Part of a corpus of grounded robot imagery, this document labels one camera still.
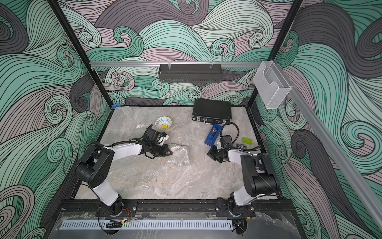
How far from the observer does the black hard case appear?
1086 millimetres

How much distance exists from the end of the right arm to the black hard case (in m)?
0.27

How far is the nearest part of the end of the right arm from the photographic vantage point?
0.71m
